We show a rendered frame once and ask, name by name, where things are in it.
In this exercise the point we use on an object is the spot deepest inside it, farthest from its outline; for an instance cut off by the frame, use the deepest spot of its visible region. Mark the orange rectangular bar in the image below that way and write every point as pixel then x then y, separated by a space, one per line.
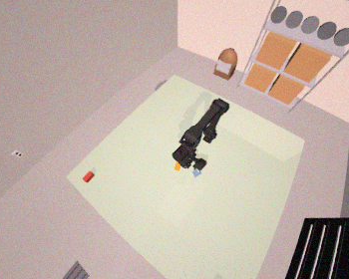
pixel 177 166

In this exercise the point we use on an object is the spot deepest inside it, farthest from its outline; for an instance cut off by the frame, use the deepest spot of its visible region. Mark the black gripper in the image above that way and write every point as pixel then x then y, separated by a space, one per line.
pixel 199 163

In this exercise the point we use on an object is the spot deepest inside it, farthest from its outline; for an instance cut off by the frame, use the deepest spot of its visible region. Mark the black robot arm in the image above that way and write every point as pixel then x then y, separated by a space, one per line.
pixel 193 135

